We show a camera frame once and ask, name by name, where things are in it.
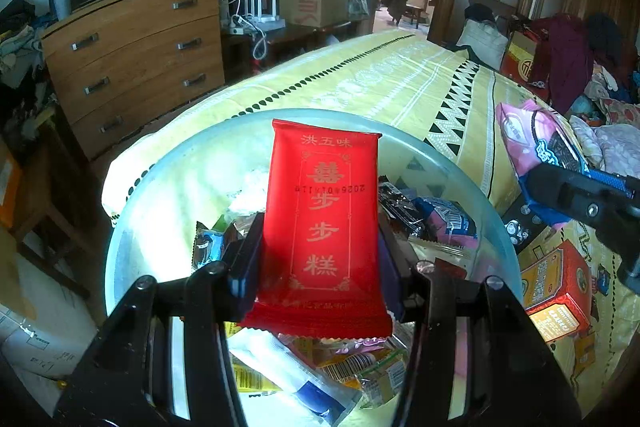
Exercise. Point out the white bag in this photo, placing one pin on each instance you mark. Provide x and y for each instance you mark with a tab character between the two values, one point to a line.
482	42

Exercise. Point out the red yellow carton box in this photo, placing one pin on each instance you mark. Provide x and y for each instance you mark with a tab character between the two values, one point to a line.
555	287

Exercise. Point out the red gold gift box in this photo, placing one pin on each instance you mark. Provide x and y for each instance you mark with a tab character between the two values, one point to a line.
520	67

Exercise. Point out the white router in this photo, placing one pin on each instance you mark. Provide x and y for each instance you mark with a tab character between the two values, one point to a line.
260	24

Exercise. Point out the maroon garment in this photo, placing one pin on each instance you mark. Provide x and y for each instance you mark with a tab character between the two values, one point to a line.
565	62

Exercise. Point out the floral pink pillow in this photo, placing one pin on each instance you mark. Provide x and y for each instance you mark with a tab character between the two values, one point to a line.
615	142

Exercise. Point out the white cardboard box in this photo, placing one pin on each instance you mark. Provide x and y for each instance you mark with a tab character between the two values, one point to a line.
45	327

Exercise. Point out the wooden dresser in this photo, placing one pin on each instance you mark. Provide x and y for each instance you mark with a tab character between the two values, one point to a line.
135	52

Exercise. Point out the pile of clothes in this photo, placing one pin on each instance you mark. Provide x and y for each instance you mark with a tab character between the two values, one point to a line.
615	57

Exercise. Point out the dark wooden side table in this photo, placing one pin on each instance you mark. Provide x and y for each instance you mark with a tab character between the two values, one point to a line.
300	39

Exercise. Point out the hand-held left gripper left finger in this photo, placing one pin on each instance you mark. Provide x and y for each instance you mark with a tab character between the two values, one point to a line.
245	267

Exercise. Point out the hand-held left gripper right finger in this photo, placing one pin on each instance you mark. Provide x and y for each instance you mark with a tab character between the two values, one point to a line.
397	279

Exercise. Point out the heap of clothes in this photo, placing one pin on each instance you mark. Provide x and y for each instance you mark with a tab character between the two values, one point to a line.
20	47

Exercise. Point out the pink snack packet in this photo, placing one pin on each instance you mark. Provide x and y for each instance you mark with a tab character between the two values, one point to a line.
525	137

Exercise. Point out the large cardboard box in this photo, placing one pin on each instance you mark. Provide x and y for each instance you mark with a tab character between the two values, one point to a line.
315	4

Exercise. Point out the grey cup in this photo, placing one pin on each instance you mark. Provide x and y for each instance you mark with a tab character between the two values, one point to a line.
62	4

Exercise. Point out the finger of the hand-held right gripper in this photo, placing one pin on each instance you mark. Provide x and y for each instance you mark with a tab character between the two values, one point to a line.
575	199
617	180

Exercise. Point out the clear glass bowl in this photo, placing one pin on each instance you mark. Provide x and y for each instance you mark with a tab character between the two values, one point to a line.
165	187

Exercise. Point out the red snack packet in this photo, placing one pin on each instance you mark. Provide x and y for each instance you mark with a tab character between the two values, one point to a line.
320	217

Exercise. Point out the pile of assorted snack packets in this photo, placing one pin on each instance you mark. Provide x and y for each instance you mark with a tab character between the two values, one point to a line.
440	219

